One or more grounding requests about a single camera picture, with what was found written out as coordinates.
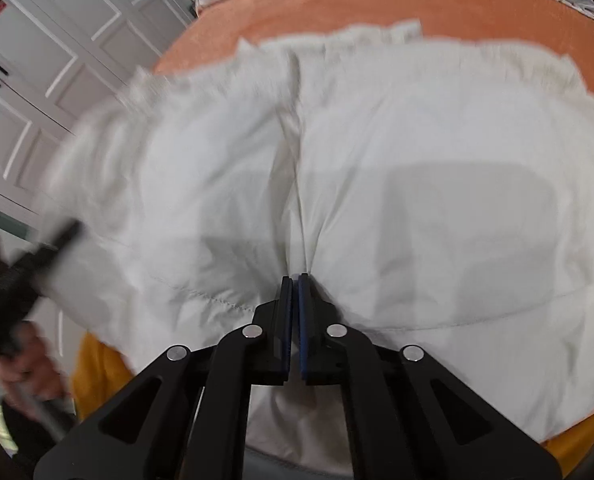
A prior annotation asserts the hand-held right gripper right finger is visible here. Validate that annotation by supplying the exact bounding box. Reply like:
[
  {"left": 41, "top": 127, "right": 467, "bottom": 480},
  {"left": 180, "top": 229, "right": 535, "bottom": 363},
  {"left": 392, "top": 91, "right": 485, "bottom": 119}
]
[{"left": 298, "top": 273, "right": 564, "bottom": 480}]

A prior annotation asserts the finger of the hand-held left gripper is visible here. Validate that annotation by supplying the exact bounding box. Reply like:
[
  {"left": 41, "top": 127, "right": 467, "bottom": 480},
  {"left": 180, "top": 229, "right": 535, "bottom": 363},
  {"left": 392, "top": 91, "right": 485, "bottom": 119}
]
[{"left": 32, "top": 219, "right": 86, "bottom": 273}]

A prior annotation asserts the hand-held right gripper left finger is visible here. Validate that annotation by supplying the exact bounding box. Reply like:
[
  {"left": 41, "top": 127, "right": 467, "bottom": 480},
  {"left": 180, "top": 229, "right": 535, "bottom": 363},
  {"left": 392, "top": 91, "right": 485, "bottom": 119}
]
[{"left": 33, "top": 275, "right": 294, "bottom": 480}]

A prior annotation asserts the white puffer jacket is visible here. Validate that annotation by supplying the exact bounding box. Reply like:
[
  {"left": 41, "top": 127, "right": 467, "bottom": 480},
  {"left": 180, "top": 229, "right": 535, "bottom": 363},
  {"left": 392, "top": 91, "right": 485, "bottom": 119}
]
[{"left": 39, "top": 18, "right": 594, "bottom": 478}]

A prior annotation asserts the person's left hand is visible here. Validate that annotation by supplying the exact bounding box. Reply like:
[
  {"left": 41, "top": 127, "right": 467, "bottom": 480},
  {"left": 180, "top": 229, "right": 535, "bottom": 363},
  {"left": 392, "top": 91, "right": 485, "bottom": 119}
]
[{"left": 0, "top": 321, "right": 74, "bottom": 413}]

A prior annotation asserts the person's yellow garment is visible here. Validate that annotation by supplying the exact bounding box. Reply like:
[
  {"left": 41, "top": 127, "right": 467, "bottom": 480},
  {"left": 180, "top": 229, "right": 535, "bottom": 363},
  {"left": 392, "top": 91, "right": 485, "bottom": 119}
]
[{"left": 73, "top": 332, "right": 594, "bottom": 479}]

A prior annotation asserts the white panelled wardrobe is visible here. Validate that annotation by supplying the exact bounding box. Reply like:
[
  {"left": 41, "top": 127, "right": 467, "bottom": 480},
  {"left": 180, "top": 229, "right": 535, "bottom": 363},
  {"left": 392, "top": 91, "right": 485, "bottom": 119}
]
[{"left": 0, "top": 0, "right": 202, "bottom": 211}]

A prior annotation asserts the orange bed blanket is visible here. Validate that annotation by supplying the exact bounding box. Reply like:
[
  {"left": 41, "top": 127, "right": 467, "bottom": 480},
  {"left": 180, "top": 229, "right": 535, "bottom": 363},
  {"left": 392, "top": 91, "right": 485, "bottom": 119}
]
[{"left": 152, "top": 0, "right": 594, "bottom": 123}]

